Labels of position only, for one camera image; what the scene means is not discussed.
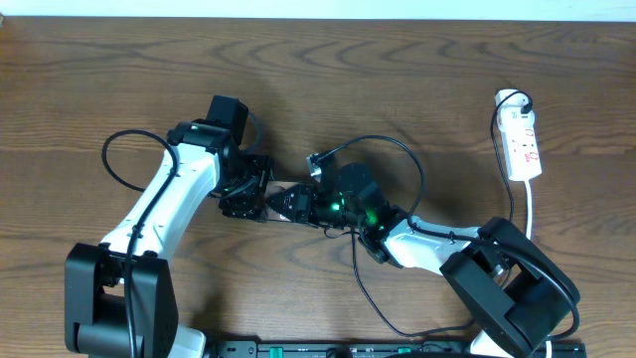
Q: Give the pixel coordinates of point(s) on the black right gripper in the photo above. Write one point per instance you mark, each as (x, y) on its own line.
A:
(303, 203)

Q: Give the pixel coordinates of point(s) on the white power strip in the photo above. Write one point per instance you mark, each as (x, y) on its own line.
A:
(520, 144)

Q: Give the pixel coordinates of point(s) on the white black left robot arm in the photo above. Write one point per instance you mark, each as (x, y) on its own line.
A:
(119, 294)

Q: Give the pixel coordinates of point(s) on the white USB charger plug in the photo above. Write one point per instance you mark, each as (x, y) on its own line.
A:
(512, 102)

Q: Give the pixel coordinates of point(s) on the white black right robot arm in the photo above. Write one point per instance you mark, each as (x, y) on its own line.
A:
(514, 292)

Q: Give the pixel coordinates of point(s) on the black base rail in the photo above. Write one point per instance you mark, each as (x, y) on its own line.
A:
(252, 349)

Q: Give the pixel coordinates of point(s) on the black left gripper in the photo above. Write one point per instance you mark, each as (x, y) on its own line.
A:
(245, 207)

